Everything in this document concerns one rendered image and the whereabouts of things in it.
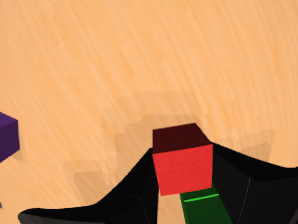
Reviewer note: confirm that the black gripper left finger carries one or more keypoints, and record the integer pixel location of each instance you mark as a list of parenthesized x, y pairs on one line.
[(133, 201)]

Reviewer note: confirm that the purple block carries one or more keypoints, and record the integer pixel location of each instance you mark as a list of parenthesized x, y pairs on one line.
[(9, 137)]

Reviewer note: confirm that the red block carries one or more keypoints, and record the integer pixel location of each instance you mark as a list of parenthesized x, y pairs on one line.
[(182, 157)]

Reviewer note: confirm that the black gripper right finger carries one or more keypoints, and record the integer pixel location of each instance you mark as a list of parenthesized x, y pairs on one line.
[(253, 191)]

